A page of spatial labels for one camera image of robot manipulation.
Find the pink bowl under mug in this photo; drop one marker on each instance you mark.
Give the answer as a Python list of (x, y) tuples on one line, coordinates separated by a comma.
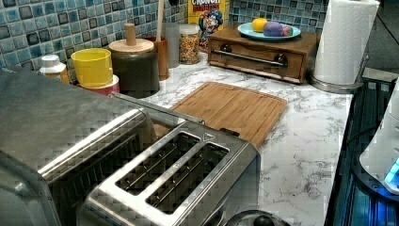
[(113, 86)]

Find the white-capped seasoning bottle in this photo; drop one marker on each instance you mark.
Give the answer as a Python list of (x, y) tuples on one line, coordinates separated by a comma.
[(52, 67)]

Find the brown wooden utensil holder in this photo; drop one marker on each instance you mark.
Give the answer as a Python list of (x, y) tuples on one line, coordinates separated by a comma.
[(161, 48)]

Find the metal paper towel holder base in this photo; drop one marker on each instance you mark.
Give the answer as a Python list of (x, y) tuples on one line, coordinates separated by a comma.
[(341, 89)]

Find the white paper towel roll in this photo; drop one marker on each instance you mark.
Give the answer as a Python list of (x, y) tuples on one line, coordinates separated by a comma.
[(346, 31)]

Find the pink toy strawberry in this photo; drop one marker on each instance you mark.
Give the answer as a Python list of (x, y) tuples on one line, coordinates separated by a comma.
[(287, 31)]

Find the dark canister with wooden lid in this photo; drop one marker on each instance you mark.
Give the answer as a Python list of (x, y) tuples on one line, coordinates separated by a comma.
[(135, 63)]

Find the bamboo cutting board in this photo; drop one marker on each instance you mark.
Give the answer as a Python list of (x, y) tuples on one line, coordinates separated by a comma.
[(250, 113)]

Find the yellow plastic mug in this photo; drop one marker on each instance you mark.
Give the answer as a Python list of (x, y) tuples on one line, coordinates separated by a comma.
[(93, 67)]

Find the glass pot lid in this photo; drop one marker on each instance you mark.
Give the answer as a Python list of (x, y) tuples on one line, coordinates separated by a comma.
[(255, 218)]

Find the yellow cereal box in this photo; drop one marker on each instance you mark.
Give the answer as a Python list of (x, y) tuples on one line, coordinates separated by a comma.
[(210, 16)]

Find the purple toy fruit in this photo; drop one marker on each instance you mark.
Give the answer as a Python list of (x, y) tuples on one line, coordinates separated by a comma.
[(272, 29)]

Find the yellow toy lemon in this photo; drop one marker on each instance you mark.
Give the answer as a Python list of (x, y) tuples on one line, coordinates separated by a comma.
[(258, 24)]

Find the wooden spatula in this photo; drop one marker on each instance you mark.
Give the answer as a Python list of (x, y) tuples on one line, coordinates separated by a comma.
[(160, 16)]

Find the wooden drawer box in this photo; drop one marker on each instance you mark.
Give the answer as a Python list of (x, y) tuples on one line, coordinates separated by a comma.
[(288, 59)]

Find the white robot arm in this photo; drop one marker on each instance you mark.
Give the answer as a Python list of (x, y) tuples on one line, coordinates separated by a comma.
[(380, 158)]

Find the light blue plate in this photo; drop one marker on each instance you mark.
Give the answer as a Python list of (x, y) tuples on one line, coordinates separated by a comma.
[(246, 30)]

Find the stainless steel two-slot toaster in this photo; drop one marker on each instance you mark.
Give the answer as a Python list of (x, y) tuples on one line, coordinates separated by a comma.
[(193, 176)]

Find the clear cereal jar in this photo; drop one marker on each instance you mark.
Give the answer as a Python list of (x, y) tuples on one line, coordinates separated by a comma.
[(189, 43)]

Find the grey translucent cup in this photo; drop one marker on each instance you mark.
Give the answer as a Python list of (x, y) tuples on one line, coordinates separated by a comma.
[(172, 33)]

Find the stainless steel toaster oven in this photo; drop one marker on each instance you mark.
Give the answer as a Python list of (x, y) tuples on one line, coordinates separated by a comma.
[(58, 142)]

